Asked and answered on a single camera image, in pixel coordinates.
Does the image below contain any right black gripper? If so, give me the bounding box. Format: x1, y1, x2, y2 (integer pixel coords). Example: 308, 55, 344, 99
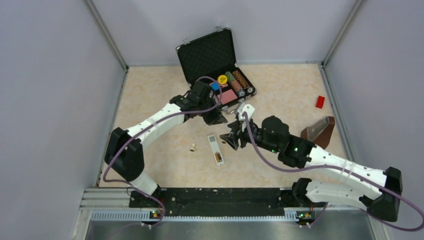
221, 116, 280, 153

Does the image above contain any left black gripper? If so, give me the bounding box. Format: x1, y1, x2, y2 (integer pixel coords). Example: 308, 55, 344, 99
198, 95, 228, 126

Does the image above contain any white remote control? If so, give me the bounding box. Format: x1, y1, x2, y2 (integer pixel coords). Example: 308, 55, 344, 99
207, 135, 225, 166

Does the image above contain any orange battery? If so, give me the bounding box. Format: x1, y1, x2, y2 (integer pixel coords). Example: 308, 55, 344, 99
215, 152, 222, 165

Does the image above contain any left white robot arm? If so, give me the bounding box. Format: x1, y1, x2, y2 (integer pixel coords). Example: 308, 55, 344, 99
104, 81, 227, 207

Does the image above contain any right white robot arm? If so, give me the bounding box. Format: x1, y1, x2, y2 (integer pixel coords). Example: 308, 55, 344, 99
220, 115, 403, 222

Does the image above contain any pink card deck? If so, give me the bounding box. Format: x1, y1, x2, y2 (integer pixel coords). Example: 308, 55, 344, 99
217, 89, 238, 105

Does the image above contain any blue poker chip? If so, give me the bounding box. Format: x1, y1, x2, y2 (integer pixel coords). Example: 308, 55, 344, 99
210, 82, 221, 91

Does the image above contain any yellow poker chip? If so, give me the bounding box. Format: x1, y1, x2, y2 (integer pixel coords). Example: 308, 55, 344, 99
217, 74, 228, 85

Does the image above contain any wooden chess pawn left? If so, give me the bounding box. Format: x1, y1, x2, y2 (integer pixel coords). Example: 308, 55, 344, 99
189, 143, 196, 152

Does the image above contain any black poker chip case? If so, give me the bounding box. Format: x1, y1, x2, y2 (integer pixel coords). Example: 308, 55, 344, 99
176, 27, 257, 111

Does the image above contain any brown knife holder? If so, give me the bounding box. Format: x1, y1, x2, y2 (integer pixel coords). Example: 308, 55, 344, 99
300, 116, 336, 150

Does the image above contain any red block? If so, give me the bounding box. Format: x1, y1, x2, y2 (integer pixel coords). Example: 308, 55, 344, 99
315, 95, 326, 109

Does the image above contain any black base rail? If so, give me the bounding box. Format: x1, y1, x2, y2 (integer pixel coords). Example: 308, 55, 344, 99
129, 187, 325, 218

